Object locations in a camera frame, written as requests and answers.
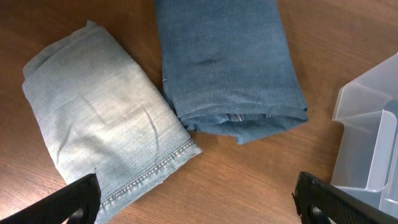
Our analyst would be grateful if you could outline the dark blue jeans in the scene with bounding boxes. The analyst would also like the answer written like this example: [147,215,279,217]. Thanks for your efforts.
[155,0,308,144]

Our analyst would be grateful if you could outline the clear plastic storage bin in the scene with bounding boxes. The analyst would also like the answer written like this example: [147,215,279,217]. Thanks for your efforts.
[331,55,397,217]

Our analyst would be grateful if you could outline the light blue jeans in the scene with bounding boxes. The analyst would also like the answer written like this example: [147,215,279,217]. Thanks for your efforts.
[22,21,201,223]

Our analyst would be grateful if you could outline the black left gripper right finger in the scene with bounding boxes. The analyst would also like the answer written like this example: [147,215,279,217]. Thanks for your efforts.
[292,172,397,224]

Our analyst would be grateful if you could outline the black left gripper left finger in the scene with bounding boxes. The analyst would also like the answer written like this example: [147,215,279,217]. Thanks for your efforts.
[1,174,101,224]

